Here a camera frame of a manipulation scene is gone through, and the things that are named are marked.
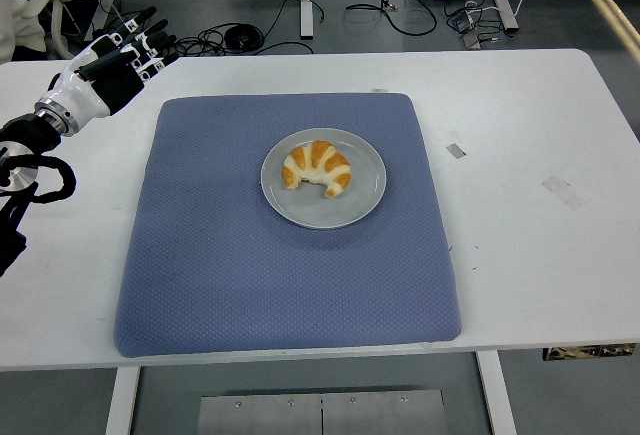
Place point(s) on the golden croissant bread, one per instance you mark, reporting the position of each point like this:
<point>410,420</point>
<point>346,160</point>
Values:
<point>320,157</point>

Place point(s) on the grey metal plate with screws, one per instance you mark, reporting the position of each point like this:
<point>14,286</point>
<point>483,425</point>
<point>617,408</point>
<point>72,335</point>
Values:
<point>320,415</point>

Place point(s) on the grey power adapter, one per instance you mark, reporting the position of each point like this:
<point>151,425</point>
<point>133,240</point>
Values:
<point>465,21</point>

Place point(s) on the grey round plate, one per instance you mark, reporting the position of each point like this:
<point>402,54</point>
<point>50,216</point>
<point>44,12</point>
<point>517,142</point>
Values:
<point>320,212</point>

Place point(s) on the blue quilted mat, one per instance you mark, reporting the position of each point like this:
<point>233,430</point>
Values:
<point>250,280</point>

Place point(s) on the white table leg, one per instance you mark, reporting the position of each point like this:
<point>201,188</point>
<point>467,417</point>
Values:
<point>497,395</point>
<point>122,400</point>

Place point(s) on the black round floor device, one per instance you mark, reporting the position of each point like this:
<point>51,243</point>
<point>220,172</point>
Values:
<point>242,37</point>

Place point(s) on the grey tape piece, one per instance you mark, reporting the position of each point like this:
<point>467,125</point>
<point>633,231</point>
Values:
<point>456,151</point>

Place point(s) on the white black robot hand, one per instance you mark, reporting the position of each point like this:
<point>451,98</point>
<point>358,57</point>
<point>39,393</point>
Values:
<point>85,90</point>

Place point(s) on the translucent tape strip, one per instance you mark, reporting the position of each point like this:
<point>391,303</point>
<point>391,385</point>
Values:
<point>564,192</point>

